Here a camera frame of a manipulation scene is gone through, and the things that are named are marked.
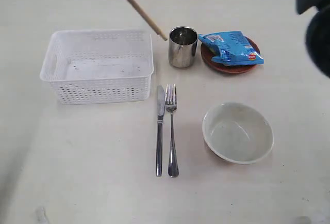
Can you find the brown wooden chopstick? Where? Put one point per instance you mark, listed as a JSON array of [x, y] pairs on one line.
[[148, 20]]

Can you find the white perforated plastic basket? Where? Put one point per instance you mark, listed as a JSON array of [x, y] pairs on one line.
[[99, 66]]

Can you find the shiny steel cup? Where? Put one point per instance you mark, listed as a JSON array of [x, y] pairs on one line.
[[182, 46]]

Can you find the silver table knife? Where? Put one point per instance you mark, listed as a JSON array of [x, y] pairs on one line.
[[160, 117]]

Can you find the silver fork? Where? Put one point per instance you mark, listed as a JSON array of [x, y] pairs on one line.
[[171, 107]]

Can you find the blue packet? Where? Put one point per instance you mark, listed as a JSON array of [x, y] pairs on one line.
[[231, 48]]

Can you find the grey speckled ceramic dish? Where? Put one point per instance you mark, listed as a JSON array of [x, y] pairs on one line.
[[237, 133]]

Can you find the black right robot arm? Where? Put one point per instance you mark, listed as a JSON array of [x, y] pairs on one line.
[[316, 38]]

